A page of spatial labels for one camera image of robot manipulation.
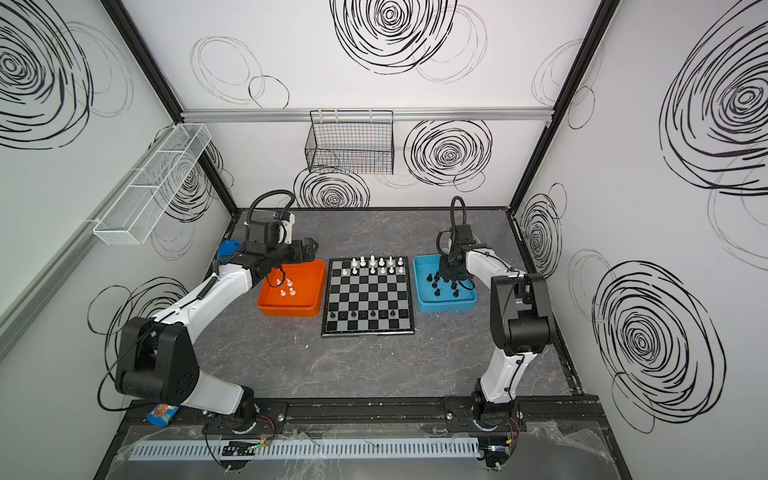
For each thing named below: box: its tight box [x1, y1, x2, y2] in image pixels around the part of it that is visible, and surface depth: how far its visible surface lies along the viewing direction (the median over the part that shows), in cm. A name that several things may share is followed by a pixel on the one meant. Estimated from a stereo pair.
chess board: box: [321, 256, 415, 338], surface depth 95 cm
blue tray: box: [413, 254, 478, 313], surface depth 98 cm
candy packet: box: [146, 403, 179, 427], surface depth 75 cm
